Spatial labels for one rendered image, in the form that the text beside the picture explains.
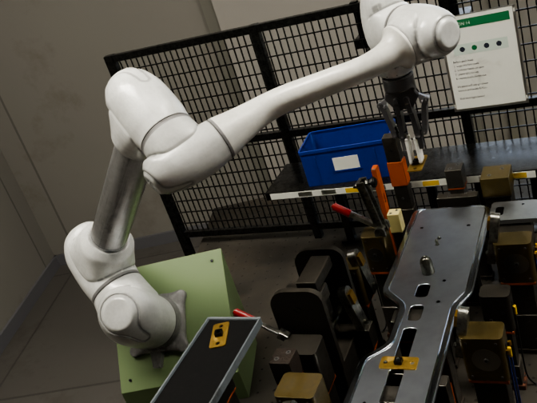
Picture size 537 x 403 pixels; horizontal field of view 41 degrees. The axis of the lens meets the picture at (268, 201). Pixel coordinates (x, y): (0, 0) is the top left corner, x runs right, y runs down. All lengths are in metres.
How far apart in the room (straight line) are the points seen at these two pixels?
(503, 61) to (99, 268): 1.32
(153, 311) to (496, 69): 1.24
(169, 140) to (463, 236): 0.87
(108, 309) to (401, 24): 1.03
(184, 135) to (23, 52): 3.08
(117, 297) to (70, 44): 2.68
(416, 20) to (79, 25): 3.05
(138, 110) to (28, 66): 3.02
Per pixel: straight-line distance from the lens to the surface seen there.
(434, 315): 1.74
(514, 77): 2.33
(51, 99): 4.59
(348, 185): 2.34
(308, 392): 1.50
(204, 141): 1.53
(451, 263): 1.90
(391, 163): 2.21
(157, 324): 1.99
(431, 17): 1.53
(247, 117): 1.56
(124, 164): 1.72
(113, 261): 1.99
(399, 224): 2.05
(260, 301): 2.53
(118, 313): 1.94
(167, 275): 2.20
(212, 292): 2.14
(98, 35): 4.35
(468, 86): 2.35
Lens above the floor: 2.05
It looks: 25 degrees down
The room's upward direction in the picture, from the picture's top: 19 degrees counter-clockwise
